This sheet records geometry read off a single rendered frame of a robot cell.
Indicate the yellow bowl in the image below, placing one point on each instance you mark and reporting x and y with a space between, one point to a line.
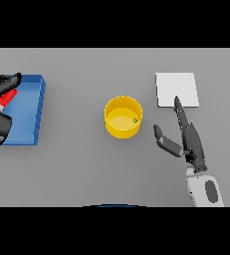
123 118

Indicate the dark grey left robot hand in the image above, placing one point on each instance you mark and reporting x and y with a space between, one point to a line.
2 83

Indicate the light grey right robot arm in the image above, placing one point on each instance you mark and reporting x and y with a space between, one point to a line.
202 191

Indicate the blue tray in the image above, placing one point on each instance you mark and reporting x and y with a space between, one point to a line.
25 111

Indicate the pale square scale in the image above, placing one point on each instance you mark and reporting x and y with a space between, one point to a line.
177 89

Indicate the red beaker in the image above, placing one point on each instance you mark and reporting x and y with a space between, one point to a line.
7 97

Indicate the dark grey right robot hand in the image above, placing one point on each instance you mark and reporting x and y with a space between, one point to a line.
192 142

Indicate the green nut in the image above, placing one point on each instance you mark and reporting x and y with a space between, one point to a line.
135 120

